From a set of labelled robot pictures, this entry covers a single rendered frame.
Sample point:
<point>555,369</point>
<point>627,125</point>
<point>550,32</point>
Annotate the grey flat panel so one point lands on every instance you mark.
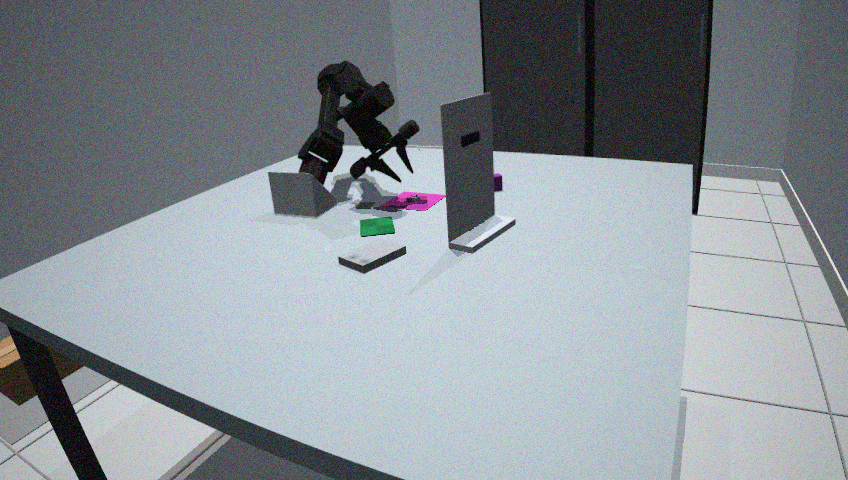
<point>467,135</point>

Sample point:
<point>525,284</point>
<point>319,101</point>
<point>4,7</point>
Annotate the magenta square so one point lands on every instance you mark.
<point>427,200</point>

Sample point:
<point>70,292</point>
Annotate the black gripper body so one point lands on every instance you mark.
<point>375,137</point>

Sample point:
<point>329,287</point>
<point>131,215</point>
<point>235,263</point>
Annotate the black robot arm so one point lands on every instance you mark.
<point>327,140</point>

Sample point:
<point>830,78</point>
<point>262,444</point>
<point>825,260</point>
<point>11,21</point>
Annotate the green square patch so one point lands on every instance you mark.
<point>376,226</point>

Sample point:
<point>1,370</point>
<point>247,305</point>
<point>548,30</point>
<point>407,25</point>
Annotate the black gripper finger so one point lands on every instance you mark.
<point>401,151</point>
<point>382,167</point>

